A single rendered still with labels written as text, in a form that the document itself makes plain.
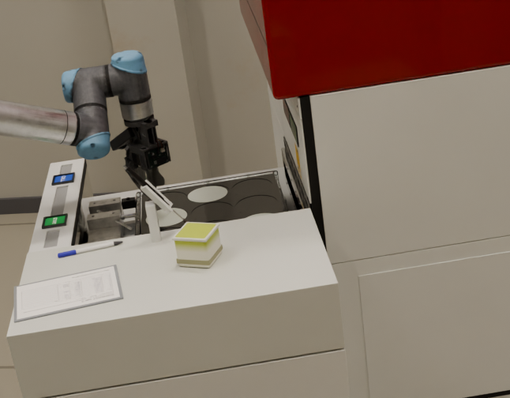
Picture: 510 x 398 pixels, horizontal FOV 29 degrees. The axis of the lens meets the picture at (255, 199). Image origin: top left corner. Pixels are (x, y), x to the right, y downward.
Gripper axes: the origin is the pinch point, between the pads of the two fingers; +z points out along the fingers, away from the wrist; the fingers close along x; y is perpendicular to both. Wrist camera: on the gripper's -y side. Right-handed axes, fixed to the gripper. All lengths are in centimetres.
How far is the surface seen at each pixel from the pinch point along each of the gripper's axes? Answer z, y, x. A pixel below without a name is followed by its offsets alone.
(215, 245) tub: -4.7, 44.8, -13.4
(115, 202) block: 4.1, -10.5, -3.6
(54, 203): -0.8, -13.5, -18.4
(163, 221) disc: 4.9, 7.8, -2.1
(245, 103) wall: 47, -142, 142
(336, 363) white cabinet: 16, 70, -7
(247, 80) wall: 36, -140, 143
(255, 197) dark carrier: 5.0, 15.9, 20.2
